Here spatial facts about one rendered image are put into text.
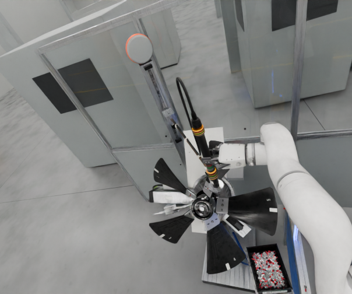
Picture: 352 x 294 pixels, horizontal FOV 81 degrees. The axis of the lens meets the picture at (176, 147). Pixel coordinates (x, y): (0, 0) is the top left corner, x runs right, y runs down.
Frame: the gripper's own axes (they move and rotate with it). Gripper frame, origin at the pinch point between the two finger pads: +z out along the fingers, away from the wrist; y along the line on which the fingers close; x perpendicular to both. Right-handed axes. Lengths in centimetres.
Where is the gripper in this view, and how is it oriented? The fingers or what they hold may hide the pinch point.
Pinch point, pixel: (207, 156)
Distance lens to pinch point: 85.6
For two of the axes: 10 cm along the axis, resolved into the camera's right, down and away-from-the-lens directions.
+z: -9.2, 0.7, 3.9
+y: 2.3, -7.0, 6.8
